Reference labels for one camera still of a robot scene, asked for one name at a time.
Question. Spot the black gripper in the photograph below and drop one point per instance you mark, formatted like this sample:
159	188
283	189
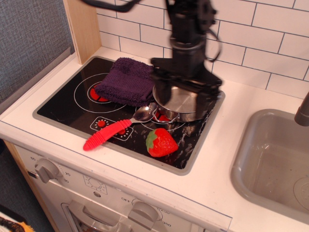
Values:
186	70

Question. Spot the stainless steel bowl pot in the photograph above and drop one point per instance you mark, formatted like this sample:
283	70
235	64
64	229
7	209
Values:
180	108

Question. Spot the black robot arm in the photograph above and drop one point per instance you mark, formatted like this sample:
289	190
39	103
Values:
191	21

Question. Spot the red toy strawberry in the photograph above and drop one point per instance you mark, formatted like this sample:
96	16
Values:
160	143

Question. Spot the purple folded towel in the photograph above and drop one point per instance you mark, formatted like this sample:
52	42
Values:
128	82

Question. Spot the grey sink basin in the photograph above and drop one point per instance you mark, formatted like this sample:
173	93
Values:
271	168

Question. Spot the grey faucet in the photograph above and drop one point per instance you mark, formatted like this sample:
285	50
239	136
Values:
302	114

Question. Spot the grey right oven knob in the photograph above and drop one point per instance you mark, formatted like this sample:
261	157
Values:
144	215

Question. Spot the grey oven knob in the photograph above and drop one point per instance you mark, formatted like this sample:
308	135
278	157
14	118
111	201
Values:
46	170
144	215

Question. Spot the grey left oven knob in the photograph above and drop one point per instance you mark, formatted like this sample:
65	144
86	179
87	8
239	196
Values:
46	170

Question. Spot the yellow black object corner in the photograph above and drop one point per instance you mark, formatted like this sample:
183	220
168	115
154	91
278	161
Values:
11	226

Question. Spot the red handled metal spoon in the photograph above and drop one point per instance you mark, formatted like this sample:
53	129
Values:
143	114

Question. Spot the grey oven door handle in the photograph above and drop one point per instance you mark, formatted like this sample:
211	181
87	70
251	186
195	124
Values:
92	220

